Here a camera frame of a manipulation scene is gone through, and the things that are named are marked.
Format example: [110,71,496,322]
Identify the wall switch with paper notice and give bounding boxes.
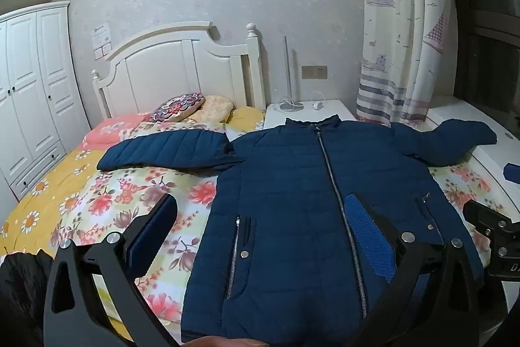
[91,22,113,59]

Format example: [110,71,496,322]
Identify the dark window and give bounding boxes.
[445,0,520,110]

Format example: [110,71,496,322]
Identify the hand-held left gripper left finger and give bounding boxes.
[43,193,179,347]

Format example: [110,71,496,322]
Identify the white desk lamp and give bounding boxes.
[278,36,305,113]

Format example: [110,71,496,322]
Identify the white nightstand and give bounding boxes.
[263,100,359,131]

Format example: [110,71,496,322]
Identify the printed curtain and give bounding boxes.
[356,0,452,128]

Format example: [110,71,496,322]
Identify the floral bed sheet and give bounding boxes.
[0,109,508,347]

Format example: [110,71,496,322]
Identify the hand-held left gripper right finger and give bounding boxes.
[344,193,508,347]

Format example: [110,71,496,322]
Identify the blue puffer jacket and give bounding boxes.
[97,115,498,345]

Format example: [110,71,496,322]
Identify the yellow pillow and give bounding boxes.
[225,106,267,131]

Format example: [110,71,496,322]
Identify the round patterned cushion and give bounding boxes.
[148,92,206,124]

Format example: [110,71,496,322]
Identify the wall outlet plate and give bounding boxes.
[301,65,328,80]

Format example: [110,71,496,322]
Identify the white wooden headboard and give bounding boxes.
[91,22,267,119]

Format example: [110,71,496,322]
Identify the white wardrobe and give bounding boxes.
[0,1,92,202]

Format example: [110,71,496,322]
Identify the beige pillow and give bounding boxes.
[190,95,235,124]

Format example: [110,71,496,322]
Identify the dark fuzzy cloth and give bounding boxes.
[0,249,55,347]

